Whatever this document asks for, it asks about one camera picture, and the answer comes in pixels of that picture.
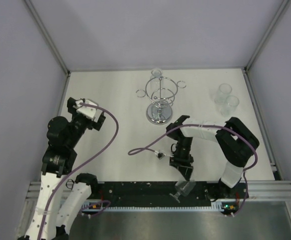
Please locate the grey slotted cable duct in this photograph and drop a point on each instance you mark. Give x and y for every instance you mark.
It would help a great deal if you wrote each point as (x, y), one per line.
(89, 207)

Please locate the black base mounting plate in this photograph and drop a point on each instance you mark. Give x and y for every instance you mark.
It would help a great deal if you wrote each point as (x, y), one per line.
(157, 193)

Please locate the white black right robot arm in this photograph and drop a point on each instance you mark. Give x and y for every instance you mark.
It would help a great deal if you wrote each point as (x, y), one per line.
(236, 141)

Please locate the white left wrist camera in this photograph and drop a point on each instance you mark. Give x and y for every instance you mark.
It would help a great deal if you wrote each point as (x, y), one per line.
(88, 111)

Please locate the clear ribbed wine glass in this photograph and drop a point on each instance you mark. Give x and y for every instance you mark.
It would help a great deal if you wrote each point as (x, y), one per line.
(183, 188)

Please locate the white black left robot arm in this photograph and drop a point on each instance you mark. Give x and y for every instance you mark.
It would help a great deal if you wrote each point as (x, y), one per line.
(53, 219)

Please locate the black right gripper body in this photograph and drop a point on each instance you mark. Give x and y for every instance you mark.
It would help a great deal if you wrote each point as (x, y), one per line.
(183, 153)

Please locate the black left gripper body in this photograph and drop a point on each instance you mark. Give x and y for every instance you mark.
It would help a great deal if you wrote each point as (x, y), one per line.
(82, 122)

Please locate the chrome wine glass rack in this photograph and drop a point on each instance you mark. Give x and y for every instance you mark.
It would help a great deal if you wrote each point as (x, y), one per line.
(162, 92)

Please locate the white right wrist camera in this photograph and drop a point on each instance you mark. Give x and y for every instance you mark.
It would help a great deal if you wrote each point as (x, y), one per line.
(161, 154)

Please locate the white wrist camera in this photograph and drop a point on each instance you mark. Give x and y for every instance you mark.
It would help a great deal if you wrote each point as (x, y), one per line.
(88, 111)
(161, 154)

